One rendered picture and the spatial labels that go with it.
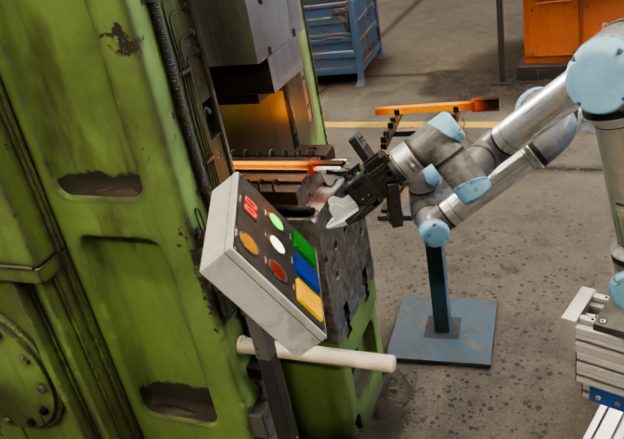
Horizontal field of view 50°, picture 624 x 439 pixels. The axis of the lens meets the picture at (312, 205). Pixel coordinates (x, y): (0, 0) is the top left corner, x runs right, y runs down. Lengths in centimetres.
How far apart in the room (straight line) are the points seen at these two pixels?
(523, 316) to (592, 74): 181
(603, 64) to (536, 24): 414
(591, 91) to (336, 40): 456
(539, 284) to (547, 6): 270
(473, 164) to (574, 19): 391
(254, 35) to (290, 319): 72
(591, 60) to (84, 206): 126
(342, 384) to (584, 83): 135
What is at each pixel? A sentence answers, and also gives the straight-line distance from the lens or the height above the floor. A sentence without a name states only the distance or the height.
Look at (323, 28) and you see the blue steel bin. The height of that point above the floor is 50.
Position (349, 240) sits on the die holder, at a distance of 212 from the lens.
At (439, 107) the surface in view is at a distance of 245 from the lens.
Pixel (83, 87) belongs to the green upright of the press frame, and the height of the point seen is 140.
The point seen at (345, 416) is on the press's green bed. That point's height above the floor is 15.
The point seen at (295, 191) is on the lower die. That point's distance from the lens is 188.
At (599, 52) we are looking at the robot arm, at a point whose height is 144.
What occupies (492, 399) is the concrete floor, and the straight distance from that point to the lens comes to 255.
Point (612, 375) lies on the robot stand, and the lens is 172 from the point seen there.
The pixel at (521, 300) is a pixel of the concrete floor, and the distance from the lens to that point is 299.
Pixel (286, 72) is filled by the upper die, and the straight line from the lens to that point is 183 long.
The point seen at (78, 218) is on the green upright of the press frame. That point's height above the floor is 106.
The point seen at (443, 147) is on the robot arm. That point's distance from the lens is 143.
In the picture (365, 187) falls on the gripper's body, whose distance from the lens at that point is 146.
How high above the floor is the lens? 181
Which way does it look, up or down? 28 degrees down
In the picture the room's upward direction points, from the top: 11 degrees counter-clockwise
